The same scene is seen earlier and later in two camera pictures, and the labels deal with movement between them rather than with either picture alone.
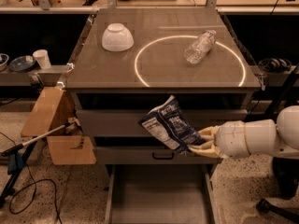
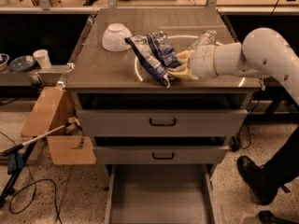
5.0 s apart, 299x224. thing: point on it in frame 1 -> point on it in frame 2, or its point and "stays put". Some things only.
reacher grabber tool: [19, 156] stays put
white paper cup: [42, 58] stays put
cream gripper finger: [208, 133] -> [182, 56]
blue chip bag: [169, 120] -> [155, 54]
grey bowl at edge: [4, 61] stays put
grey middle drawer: [145, 150] stays put
